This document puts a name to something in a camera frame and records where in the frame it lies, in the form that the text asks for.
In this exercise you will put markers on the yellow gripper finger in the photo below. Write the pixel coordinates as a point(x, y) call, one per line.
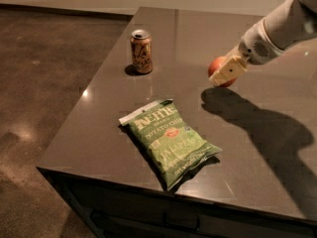
point(234, 52)
point(230, 68)

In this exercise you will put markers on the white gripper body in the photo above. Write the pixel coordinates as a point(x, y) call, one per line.
point(256, 47)

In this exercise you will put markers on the red apple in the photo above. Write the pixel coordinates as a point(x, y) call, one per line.
point(215, 66)

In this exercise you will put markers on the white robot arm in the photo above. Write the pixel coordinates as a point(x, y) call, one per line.
point(293, 22)

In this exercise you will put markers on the green jalapeno chip bag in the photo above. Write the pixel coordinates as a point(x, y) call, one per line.
point(174, 147)

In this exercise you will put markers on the gold soda can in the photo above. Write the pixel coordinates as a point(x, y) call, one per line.
point(141, 47)

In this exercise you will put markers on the dark cabinet drawer front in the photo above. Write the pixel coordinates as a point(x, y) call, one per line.
point(119, 211)

